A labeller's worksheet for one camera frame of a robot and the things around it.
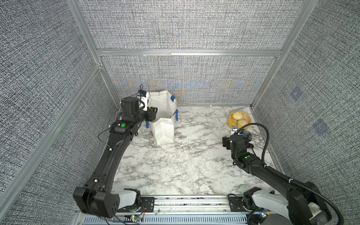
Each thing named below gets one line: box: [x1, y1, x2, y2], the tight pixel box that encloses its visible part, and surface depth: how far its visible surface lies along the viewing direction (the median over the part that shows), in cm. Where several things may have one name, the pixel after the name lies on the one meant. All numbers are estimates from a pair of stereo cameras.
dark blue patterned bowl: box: [241, 129, 253, 142], surface depth 99 cm
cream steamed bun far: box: [232, 111, 243, 120], surface depth 108 cm
